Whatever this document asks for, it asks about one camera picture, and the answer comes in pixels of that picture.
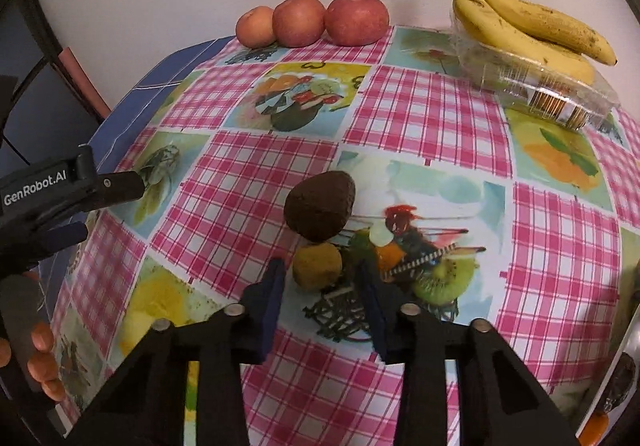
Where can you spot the lower yellow banana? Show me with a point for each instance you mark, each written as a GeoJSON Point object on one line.
{"type": "Point", "coordinates": [483, 24]}

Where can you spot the yellow banana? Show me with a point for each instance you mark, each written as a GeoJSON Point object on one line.
{"type": "Point", "coordinates": [552, 25]}
{"type": "Point", "coordinates": [483, 24]}

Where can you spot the person's left hand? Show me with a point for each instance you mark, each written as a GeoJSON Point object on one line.
{"type": "Point", "coordinates": [29, 339]}

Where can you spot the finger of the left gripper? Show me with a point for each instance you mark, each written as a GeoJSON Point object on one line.
{"type": "Point", "coordinates": [118, 188]}
{"type": "Point", "coordinates": [60, 238]}

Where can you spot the upper yellow banana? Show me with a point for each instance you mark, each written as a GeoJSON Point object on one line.
{"type": "Point", "coordinates": [552, 25]}

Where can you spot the dark avocado lower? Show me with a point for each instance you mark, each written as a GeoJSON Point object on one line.
{"type": "Point", "coordinates": [619, 385]}

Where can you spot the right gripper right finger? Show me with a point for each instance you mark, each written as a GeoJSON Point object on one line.
{"type": "Point", "coordinates": [500, 401]}

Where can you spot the clear plastic clamshell container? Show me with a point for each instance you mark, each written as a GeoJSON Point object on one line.
{"type": "Point", "coordinates": [527, 86]}

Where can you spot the orange tangerine in bowl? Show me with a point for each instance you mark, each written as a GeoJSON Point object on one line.
{"type": "Point", "coordinates": [594, 429]}

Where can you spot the small pale red apple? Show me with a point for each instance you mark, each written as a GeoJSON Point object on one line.
{"type": "Point", "coordinates": [254, 28]}

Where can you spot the middle red apple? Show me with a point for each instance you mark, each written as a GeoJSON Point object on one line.
{"type": "Point", "coordinates": [298, 23]}

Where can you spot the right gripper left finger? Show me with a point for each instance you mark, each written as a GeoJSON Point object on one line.
{"type": "Point", "coordinates": [144, 401]}

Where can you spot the large red apple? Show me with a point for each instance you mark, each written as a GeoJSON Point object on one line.
{"type": "Point", "coordinates": [356, 22]}

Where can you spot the wooden chair frame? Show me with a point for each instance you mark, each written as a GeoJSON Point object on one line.
{"type": "Point", "coordinates": [62, 60]}

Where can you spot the round steel bowl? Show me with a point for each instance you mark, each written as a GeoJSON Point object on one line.
{"type": "Point", "coordinates": [613, 417]}

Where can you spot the round dark avocado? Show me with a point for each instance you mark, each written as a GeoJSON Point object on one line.
{"type": "Point", "coordinates": [319, 207]}

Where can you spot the fruit-pattern pink checkered tablecloth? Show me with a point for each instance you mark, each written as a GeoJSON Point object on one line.
{"type": "Point", "coordinates": [544, 223]}

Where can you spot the small yellow-brown round fruit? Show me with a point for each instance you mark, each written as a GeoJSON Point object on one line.
{"type": "Point", "coordinates": [317, 266]}

